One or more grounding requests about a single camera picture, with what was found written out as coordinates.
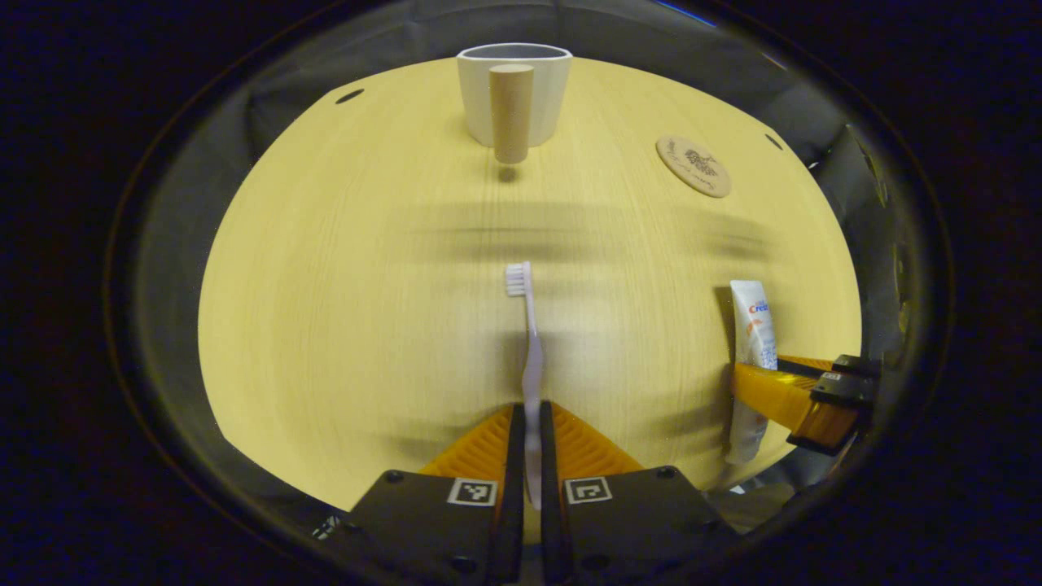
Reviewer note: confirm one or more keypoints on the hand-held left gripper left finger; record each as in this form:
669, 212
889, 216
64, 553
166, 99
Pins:
513, 488

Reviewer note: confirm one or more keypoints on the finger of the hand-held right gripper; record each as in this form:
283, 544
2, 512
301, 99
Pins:
781, 395
855, 365

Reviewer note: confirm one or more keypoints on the white and lilac toothbrush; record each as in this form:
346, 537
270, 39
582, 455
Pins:
533, 366

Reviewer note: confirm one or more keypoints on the white toothpaste tube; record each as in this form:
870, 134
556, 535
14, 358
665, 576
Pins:
753, 325

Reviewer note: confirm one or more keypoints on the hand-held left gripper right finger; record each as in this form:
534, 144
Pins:
551, 488

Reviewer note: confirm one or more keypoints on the round wooden coaster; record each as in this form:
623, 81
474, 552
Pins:
693, 165

